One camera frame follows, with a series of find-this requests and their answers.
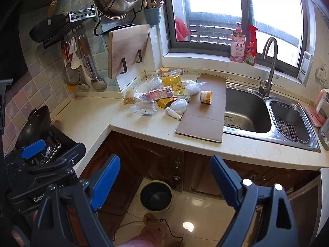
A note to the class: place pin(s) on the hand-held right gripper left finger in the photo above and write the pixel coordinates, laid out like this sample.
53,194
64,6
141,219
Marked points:
106,182

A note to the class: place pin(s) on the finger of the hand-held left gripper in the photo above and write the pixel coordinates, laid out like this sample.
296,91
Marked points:
69,154
33,148

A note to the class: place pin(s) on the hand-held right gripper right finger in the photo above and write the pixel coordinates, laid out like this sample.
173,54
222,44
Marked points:
225,182

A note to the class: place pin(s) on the round yellow-rimmed trash bin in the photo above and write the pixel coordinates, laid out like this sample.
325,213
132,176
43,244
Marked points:
156,195

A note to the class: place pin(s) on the black gas stove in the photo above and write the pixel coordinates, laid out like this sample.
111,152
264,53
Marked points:
61,136

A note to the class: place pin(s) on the black wok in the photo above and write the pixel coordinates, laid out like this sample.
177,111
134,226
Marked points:
33,126

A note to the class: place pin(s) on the yellow slipper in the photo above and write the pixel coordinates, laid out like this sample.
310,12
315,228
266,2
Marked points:
151,218

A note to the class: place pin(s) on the pink clothing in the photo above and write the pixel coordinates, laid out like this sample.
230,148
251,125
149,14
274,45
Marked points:
132,243

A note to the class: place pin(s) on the brown cardboard sheet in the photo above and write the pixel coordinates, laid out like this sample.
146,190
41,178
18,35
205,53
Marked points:
203,118

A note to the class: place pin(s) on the person's leg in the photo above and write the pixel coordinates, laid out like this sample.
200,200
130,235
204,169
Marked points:
153,234

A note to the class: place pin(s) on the stainless steel double sink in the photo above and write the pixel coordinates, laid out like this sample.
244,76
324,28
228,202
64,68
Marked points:
246,110

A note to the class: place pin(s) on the metal mesh strainer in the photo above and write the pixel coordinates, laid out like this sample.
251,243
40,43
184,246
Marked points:
71,77

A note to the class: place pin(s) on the clear plastic bottle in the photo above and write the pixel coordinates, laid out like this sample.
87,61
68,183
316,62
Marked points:
144,108

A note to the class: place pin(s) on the plastic bag with bread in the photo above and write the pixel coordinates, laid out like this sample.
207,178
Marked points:
131,96

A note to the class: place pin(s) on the small white bottle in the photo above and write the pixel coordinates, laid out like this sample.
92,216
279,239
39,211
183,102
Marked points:
172,112

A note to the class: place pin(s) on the yellow and white paper cup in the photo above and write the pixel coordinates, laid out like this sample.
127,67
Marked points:
206,97

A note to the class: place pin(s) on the white crumpled plastic bag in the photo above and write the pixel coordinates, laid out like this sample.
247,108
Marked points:
179,105

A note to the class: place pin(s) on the white rice paddle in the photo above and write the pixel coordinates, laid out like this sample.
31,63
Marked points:
75,61

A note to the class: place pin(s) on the white drip tray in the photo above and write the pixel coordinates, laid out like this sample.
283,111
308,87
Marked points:
131,78

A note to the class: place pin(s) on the yellow-brown snack packet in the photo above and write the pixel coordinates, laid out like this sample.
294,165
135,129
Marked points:
164,103

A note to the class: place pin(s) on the green and white packet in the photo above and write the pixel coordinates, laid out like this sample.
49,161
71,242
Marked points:
180,94

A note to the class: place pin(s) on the clear crumpled plastic bag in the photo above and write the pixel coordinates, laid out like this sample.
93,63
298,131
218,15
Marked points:
192,87

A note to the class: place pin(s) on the white appliance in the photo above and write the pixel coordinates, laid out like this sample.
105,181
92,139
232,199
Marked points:
324,198

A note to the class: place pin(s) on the grey appliance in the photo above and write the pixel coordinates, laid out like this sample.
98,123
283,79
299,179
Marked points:
324,139

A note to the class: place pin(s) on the steel kitchen faucet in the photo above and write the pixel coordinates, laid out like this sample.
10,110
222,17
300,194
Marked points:
268,82

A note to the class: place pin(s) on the yellow packet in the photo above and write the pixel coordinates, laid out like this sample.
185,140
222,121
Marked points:
172,82

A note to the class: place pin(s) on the black frying pan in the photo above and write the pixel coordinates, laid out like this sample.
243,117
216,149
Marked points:
46,28

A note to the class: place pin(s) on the wooden cutting board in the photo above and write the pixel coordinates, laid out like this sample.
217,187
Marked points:
126,46

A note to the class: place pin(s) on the small yellow tub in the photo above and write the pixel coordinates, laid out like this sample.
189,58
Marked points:
165,71

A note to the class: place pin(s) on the pink detergent pouch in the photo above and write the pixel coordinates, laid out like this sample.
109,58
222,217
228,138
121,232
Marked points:
237,47

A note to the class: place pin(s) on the red spray bottle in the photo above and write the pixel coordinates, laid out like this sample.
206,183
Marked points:
251,49

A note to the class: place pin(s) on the silver knife holder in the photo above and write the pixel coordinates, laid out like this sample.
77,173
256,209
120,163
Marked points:
82,15

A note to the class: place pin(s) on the red cloth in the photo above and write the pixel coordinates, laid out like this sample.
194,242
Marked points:
182,29

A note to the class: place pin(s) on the dark-framed window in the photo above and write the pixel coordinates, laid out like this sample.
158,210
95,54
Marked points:
171,18

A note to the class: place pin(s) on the black wall utensil rack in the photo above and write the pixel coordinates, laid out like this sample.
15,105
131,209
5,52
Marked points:
61,33

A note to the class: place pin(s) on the white wall device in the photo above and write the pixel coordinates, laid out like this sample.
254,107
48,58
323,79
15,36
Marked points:
305,68

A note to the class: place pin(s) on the white wall socket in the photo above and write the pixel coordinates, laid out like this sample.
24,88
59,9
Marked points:
321,72

